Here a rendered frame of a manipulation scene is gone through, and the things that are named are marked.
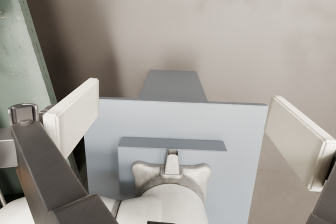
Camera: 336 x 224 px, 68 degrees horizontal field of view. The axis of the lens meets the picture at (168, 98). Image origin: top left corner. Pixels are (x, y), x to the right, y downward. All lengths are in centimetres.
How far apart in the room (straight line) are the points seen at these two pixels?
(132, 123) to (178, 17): 79
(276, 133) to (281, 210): 173
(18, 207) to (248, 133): 49
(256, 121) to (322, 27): 94
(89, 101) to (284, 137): 13
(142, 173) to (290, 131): 46
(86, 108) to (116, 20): 117
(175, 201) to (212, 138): 19
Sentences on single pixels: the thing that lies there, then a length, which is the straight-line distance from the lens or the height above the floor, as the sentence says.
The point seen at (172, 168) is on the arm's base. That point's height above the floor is 83.
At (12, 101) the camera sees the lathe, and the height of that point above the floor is 54.
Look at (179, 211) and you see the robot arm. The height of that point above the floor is 94.
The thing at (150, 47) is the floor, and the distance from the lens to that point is 131.
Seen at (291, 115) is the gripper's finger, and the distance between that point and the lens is 17.
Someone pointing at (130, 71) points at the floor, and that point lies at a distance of 135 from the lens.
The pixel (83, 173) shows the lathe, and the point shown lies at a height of 42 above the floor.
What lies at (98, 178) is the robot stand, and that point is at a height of 75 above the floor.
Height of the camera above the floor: 129
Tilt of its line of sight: 71 degrees down
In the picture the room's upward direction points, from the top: 176 degrees counter-clockwise
